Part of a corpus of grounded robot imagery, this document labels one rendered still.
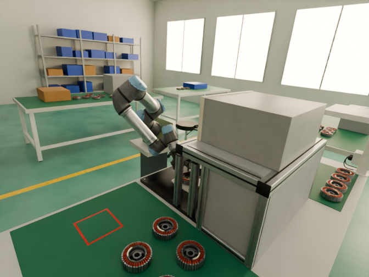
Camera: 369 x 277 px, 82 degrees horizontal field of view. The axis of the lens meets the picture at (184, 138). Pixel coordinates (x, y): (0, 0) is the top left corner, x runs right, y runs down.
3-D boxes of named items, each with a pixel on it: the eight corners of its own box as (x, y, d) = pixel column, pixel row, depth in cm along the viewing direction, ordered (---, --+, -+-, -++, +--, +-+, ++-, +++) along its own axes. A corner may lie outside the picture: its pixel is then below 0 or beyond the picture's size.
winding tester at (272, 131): (196, 139, 101) (200, 96, 93) (244, 124, 130) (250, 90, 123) (278, 172, 75) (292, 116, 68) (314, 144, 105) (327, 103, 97)
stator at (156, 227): (165, 218, 102) (166, 212, 101) (183, 231, 95) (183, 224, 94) (147, 231, 94) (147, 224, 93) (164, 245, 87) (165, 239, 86)
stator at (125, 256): (155, 250, 85) (155, 243, 84) (146, 276, 75) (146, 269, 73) (129, 245, 86) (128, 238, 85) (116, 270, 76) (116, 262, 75)
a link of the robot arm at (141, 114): (139, 125, 184) (129, 115, 174) (151, 115, 183) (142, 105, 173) (144, 132, 175) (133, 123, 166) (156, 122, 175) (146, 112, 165)
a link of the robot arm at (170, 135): (173, 124, 137) (171, 122, 128) (179, 140, 135) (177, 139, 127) (162, 129, 137) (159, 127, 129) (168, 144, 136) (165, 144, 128)
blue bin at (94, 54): (85, 57, 664) (85, 49, 656) (99, 57, 693) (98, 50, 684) (91, 57, 637) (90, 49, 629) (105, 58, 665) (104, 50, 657)
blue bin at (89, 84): (78, 90, 677) (77, 81, 666) (87, 89, 696) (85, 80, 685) (83, 92, 650) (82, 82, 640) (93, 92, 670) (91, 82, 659)
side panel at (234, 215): (195, 228, 98) (202, 165, 86) (200, 225, 100) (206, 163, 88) (250, 270, 80) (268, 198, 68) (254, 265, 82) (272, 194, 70)
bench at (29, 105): (22, 143, 348) (12, 97, 321) (138, 122, 496) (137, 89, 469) (36, 164, 290) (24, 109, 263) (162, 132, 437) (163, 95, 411)
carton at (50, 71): (44, 74, 602) (43, 67, 596) (59, 74, 626) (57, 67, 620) (49, 75, 576) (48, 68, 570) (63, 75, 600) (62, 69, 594)
